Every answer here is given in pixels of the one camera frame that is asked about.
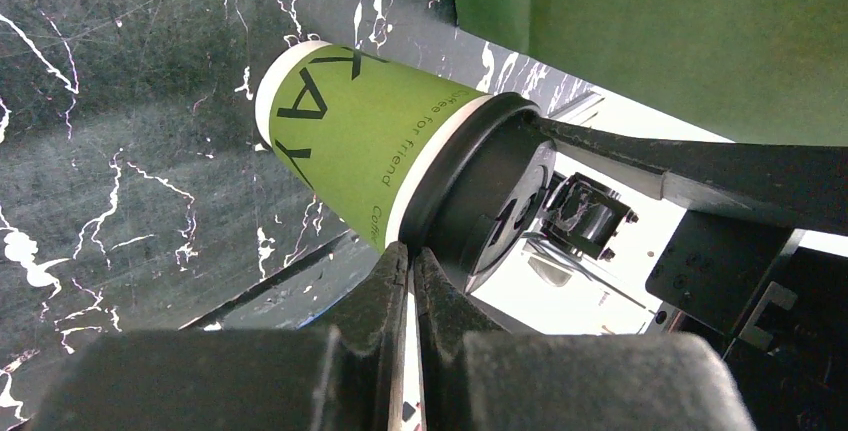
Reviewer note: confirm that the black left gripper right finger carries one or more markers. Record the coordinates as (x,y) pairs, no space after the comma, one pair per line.
(477,375)

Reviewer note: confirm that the green paper bag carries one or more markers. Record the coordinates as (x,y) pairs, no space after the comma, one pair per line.
(769,71)

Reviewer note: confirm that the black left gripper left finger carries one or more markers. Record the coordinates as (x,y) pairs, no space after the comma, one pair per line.
(342,371)

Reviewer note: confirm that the green paper cup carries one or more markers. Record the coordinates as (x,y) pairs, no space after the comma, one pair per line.
(359,130)

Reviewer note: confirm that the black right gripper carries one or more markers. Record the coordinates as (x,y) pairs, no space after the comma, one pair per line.
(735,270)

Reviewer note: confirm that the single black cup lid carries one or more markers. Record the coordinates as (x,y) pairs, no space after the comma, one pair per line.
(482,191)

